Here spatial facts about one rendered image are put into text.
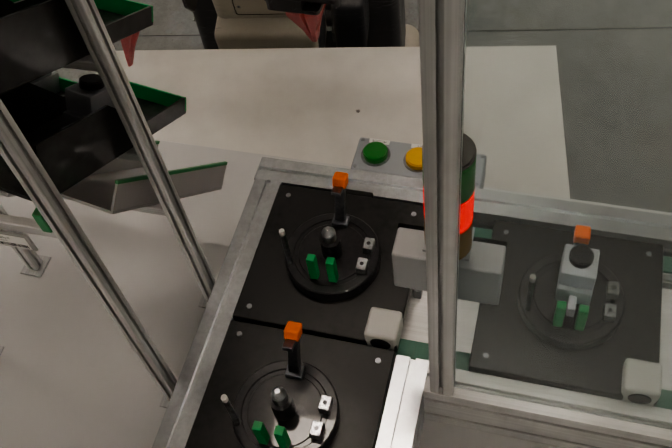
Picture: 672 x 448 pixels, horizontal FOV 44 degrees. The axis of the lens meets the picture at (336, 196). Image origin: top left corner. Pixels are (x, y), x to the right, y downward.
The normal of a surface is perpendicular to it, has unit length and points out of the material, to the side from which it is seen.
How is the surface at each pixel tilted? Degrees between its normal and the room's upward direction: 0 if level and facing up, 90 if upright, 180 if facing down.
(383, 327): 0
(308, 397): 0
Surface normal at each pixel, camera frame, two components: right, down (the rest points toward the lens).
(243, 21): -0.11, -0.47
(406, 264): -0.25, 0.80
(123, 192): 0.91, 0.28
